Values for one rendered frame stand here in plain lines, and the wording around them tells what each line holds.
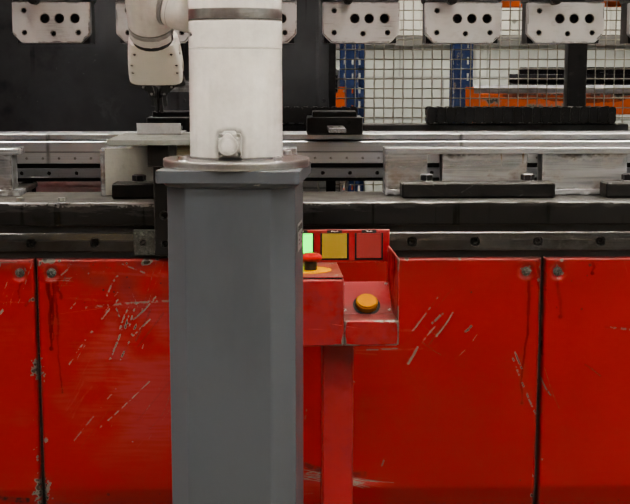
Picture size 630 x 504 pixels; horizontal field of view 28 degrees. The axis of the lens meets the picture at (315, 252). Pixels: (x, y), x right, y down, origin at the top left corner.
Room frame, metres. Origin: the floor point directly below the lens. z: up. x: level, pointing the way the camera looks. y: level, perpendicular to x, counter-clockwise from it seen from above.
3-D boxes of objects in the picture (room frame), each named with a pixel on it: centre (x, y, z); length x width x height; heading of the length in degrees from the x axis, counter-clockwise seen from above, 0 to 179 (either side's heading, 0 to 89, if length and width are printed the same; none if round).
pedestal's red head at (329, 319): (2.16, -0.04, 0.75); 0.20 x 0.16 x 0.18; 93
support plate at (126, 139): (2.37, 0.28, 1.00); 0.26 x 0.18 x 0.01; 1
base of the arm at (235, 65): (1.63, 0.10, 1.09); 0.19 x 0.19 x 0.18
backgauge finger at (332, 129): (2.68, -0.04, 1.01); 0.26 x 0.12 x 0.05; 1
